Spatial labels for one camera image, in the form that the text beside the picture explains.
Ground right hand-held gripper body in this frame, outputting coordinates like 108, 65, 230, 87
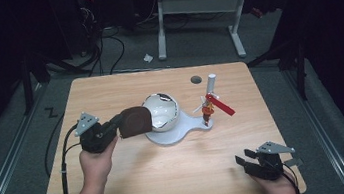
240, 137, 299, 184

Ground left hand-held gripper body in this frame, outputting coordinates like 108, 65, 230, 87
71, 107, 124, 157

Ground brown round sponge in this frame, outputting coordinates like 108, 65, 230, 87
115, 104, 155, 140

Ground white cracked-egg bowl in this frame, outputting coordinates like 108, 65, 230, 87
140, 90, 184, 135

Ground red clamp tool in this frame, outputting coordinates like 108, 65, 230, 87
199, 89, 238, 128

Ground person's right hand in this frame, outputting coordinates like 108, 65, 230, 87
250, 168, 300, 194

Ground person's left hand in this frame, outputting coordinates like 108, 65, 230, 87
77, 135, 126, 190

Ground crumpled white paper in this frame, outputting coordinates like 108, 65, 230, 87
142, 52, 154, 64

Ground black metal stand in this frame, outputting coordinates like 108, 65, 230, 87
15, 51, 57, 116
242, 33, 313, 108

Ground dark round table grommet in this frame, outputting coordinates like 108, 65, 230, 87
189, 74, 203, 85

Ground white-framed desk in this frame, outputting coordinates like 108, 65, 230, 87
150, 0, 299, 69

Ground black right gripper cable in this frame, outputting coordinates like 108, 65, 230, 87
280, 160, 303, 194

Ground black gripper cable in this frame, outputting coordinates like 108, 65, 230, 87
280, 160, 303, 194
52, 122, 90, 194

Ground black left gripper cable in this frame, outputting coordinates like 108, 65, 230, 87
52, 122, 90, 194

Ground black floor cables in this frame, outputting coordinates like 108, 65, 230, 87
37, 1, 129, 84

